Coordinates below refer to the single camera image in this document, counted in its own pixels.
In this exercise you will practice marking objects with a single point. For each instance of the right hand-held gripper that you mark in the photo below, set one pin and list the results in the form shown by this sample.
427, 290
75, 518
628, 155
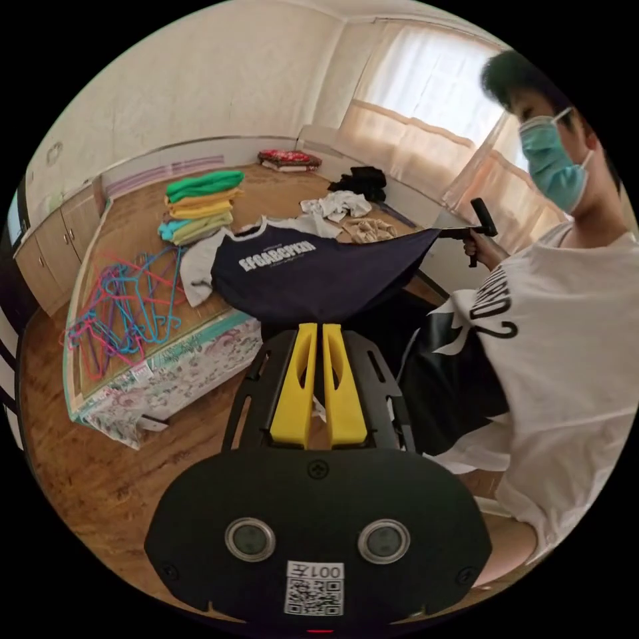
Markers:
472, 252

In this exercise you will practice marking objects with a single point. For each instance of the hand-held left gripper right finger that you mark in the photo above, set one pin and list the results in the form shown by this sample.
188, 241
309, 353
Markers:
344, 399

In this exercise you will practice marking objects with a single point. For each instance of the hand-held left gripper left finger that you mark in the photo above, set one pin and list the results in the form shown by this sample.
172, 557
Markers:
292, 394

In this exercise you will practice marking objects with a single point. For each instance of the black short sleeve shirt with print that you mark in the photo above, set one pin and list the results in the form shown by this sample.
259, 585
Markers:
299, 289

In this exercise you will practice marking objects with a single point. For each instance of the person's right forearm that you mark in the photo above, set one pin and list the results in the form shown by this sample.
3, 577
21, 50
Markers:
499, 257

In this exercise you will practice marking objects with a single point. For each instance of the person's right hand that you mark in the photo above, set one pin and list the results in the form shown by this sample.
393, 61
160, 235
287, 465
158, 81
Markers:
481, 246

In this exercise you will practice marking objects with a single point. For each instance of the person's body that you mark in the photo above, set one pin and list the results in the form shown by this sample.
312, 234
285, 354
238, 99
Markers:
549, 349

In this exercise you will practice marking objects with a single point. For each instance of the pile of unfolded clothes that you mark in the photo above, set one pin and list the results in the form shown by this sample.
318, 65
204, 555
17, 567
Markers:
344, 204

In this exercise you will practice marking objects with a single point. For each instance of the pale sheer curtain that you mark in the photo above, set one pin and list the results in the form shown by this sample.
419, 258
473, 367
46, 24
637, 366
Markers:
429, 100

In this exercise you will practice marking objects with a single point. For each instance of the heap of colourful clothes hangers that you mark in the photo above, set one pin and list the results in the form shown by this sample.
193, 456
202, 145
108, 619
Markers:
120, 309

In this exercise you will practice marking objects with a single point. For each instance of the red patterned cushion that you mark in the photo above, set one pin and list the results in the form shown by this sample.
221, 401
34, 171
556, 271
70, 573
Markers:
289, 159

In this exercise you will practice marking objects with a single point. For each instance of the pile of folded colourful clothes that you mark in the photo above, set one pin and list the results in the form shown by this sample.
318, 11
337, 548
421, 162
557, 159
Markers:
204, 204

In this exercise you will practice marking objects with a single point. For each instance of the bed with woven mat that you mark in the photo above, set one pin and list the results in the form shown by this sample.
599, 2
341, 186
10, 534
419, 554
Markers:
135, 224

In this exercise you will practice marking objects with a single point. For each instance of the wooden cupboard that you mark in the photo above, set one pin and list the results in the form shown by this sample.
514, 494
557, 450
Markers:
55, 244

